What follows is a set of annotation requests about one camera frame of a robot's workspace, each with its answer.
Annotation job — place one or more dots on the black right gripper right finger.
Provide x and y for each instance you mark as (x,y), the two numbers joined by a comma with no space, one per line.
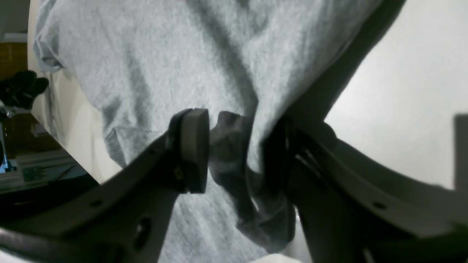
(355,210)

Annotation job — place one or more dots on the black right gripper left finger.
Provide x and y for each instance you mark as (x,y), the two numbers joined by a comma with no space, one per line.
(124,220)

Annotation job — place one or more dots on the grey t-shirt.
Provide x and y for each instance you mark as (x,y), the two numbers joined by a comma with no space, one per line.
(246,61)

